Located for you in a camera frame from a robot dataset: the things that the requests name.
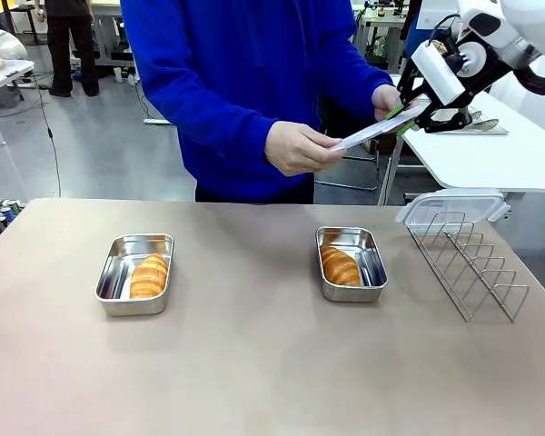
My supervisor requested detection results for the right forearm in blue sleeve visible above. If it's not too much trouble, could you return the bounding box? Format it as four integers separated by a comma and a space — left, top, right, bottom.
172, 85, 281, 158

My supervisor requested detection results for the clear plastic clip lid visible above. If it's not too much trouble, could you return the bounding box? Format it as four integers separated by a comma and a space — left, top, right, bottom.
394, 189, 512, 228
329, 105, 424, 154

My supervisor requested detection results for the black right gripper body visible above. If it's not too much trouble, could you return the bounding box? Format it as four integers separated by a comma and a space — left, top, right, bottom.
451, 38, 513, 99

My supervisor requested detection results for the grey workbench with legs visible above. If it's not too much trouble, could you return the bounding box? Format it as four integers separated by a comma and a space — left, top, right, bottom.
90, 0, 141, 84

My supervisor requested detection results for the perforated metal baking tray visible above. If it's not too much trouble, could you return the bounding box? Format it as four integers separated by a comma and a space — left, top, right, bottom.
466, 115, 510, 137

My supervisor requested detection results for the golden croissant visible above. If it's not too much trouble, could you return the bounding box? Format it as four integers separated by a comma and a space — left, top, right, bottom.
129, 253, 169, 300
320, 244, 362, 287

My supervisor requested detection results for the metal chair base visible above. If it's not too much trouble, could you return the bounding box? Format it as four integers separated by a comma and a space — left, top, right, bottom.
314, 153, 381, 192

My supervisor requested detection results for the person's right hand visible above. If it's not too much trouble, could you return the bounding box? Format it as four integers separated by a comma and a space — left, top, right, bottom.
263, 121, 346, 177

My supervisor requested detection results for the left forearm in blue sleeve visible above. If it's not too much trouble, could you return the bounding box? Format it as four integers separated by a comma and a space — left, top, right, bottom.
322, 40, 395, 102

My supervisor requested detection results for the person in black clothes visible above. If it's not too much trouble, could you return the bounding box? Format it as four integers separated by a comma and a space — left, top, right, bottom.
44, 0, 100, 97

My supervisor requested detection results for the small white desk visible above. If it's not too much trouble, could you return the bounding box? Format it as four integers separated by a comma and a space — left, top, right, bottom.
0, 58, 35, 147

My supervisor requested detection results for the person's left hand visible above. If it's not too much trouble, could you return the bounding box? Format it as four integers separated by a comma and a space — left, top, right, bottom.
372, 84, 411, 122

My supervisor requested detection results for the white side table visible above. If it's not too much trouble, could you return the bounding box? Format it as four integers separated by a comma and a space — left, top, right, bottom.
376, 72, 545, 206

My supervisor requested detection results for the thin black floor cable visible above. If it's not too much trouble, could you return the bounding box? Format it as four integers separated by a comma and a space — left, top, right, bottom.
29, 71, 63, 199

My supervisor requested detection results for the black sleeved right arm cable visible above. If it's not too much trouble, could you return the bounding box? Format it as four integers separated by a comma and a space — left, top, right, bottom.
511, 56, 545, 97

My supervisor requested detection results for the rectangular stainless steel container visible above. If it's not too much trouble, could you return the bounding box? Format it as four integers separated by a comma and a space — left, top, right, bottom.
94, 233, 175, 317
315, 225, 390, 303

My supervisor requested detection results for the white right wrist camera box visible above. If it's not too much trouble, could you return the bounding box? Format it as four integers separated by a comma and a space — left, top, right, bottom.
411, 42, 464, 106

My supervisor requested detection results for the metal wire rack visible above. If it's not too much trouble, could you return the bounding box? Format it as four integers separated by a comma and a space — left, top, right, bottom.
406, 211, 530, 324

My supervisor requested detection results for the person torso in blue hoodie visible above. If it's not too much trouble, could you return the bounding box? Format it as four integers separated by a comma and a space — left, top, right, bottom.
120, 0, 394, 204

